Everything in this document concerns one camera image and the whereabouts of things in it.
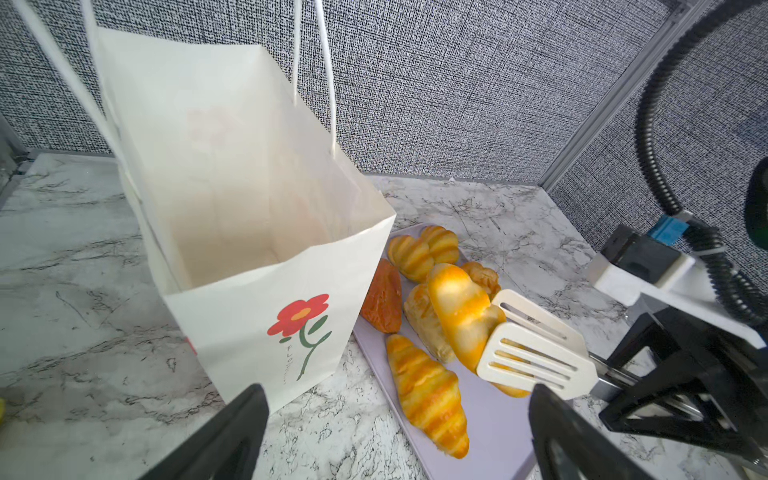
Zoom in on lilac plastic tray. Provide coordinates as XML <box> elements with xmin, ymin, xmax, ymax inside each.
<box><xmin>353</xmin><ymin>318</ymin><xmax>536</xmax><ymax>479</ymax></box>

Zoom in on steel tongs with white tips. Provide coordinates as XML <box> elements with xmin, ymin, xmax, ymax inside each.
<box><xmin>476</xmin><ymin>290</ymin><xmax>640</xmax><ymax>402</ymax></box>

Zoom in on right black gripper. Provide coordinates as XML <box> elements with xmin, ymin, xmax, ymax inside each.
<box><xmin>600</xmin><ymin>307</ymin><xmax>767</xmax><ymax>474</ymax></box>

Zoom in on large striped croissant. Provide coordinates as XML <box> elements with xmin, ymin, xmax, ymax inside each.
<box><xmin>386</xmin><ymin>334</ymin><xmax>470</xmax><ymax>459</ymax></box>

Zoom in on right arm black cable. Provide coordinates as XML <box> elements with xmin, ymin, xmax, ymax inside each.
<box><xmin>634</xmin><ymin>0</ymin><xmax>768</xmax><ymax>328</ymax></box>

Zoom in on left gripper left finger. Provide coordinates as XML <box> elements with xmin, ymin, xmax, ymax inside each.
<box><xmin>142</xmin><ymin>384</ymin><xmax>269</xmax><ymax>480</ymax></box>

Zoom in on small striped roll left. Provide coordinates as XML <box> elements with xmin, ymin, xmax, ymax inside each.
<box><xmin>387</xmin><ymin>235</ymin><xmax>435</xmax><ymax>283</ymax></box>

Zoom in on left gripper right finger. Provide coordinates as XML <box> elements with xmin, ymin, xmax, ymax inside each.
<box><xmin>529</xmin><ymin>384</ymin><xmax>651</xmax><ymax>480</ymax></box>

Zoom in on white paper bag with flower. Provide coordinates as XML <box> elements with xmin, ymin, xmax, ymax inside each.
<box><xmin>15</xmin><ymin>1</ymin><xmax>395</xmax><ymax>411</ymax></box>

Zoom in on small striped croissant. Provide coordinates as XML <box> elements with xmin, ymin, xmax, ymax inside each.
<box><xmin>426</xmin><ymin>263</ymin><xmax>507</xmax><ymax>373</ymax></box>

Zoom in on twisted flaky pastry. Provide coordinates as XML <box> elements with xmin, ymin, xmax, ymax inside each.
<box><xmin>403</xmin><ymin>283</ymin><xmax>456</xmax><ymax>364</ymax></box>

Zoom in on dark orange triangular pastry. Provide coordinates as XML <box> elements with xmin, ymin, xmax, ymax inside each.
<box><xmin>360</xmin><ymin>258</ymin><xmax>403</xmax><ymax>334</ymax></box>

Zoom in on golden knotted puff pastry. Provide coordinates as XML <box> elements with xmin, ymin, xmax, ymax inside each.
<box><xmin>461</xmin><ymin>262</ymin><xmax>501</xmax><ymax>300</ymax></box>

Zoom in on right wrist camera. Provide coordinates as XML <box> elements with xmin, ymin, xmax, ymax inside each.
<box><xmin>587</xmin><ymin>215</ymin><xmax>767</xmax><ymax>349</ymax></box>

